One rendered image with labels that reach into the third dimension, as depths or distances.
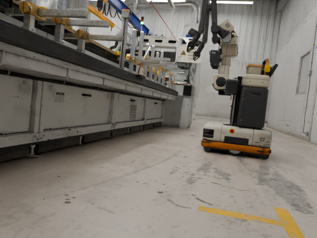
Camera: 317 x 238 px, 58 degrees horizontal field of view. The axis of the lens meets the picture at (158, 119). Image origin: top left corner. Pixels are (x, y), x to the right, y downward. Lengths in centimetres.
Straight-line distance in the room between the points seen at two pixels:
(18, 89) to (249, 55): 1078
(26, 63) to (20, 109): 43
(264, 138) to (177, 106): 305
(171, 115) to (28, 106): 407
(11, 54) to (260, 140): 224
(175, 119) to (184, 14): 750
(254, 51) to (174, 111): 696
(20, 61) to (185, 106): 432
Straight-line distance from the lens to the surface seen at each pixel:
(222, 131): 285
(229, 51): 314
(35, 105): 194
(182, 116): 553
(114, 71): 236
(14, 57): 147
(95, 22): 168
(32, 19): 153
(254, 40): 1218
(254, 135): 288
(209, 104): 1181
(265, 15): 1246
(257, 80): 292
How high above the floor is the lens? 43
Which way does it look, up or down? 3 degrees down
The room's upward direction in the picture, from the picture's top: 6 degrees clockwise
